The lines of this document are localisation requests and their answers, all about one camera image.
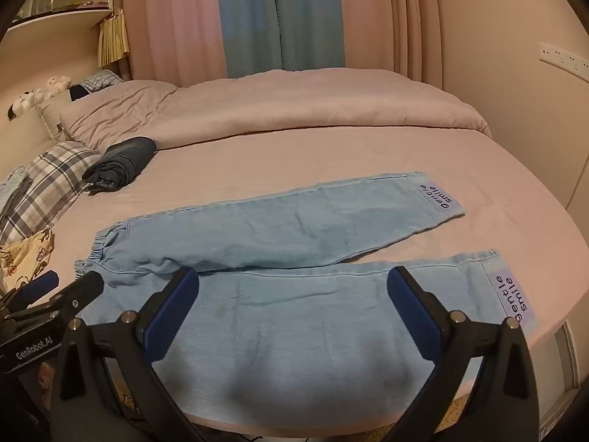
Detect pink duvet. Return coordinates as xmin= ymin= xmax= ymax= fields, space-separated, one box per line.
xmin=60 ymin=68 xmax=492 ymax=150

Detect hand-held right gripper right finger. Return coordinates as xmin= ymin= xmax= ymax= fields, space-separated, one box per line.
xmin=387 ymin=266 xmax=540 ymax=442

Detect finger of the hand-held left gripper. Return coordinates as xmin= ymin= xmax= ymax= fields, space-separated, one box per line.
xmin=4 ymin=271 xmax=104 ymax=327
xmin=0 ymin=271 xmax=60 ymax=314

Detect white lace pillow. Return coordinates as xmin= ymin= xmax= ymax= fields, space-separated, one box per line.
xmin=37 ymin=96 xmax=70 ymax=141

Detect small plaid pillow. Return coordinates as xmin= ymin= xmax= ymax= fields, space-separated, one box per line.
xmin=69 ymin=70 xmax=124 ymax=99

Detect white plush toy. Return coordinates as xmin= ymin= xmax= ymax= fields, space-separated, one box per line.
xmin=46 ymin=75 xmax=72 ymax=98

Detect person's left hand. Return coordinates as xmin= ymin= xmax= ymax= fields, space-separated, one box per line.
xmin=38 ymin=363 xmax=55 ymax=394

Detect cream cartoon print cloth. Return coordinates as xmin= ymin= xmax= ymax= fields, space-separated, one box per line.
xmin=0 ymin=228 xmax=56 ymax=293

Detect grey blue cloth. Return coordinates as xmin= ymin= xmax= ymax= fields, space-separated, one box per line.
xmin=0 ymin=166 xmax=33 ymax=219

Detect blue curtain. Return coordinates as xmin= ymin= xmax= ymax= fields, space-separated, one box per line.
xmin=215 ymin=0 xmax=346 ymax=79

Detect light blue denim pants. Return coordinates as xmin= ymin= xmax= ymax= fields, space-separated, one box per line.
xmin=74 ymin=171 xmax=537 ymax=417

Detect pink bed blanket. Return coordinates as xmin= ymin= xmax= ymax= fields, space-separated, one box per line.
xmin=0 ymin=68 xmax=581 ymax=438

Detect dark folded clothing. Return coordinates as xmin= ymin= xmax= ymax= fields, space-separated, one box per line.
xmin=82 ymin=136 xmax=157 ymax=194

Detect large plaid pillow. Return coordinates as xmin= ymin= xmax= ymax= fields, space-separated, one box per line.
xmin=0 ymin=140 xmax=102 ymax=245

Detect pink curtain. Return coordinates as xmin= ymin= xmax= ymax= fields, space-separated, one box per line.
xmin=341 ymin=0 xmax=445 ymax=90
xmin=113 ymin=0 xmax=228 ymax=88

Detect white wall socket strip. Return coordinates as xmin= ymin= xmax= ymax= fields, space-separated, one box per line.
xmin=539 ymin=42 xmax=589 ymax=75

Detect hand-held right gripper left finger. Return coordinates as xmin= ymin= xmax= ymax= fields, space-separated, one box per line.
xmin=50 ymin=266 xmax=217 ymax=442

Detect black and white plush dog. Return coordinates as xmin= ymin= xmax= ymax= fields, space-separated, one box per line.
xmin=7 ymin=88 xmax=47 ymax=121

